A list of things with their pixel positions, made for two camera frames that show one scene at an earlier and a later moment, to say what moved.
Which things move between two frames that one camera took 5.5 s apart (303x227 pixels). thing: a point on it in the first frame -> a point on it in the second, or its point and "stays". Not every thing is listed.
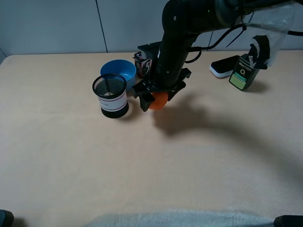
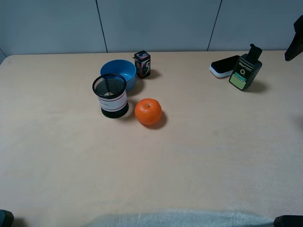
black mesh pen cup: x=110 y=90 stays
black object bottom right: x=288 y=221 stays
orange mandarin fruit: x=161 y=99 -> x=148 y=111
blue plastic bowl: x=122 y=67 stays
